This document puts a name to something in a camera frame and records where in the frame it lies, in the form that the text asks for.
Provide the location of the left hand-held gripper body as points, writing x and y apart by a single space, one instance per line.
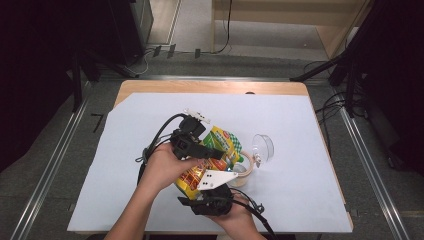
186 143

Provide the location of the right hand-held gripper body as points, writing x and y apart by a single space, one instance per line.
213 201

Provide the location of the yellow spouted seasoning pouch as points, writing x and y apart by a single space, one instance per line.
221 141

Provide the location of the clear glass cup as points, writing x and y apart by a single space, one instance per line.
263 146

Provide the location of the person's right hand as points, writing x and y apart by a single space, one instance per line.
238 218

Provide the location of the person's left hand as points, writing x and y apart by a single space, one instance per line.
160 170

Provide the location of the black tape corner mark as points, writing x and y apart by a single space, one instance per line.
99 120

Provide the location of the black tape strip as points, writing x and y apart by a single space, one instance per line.
197 53
157 51
171 51

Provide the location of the black metal stand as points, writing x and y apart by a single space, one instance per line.
77 86
320 68

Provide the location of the black cabinet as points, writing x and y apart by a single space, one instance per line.
130 30

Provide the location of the light wooden shelf unit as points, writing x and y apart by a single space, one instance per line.
283 15

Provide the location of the black curtain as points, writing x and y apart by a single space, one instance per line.
400 66
33 66

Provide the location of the metal floor rail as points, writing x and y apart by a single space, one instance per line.
366 160
50 166

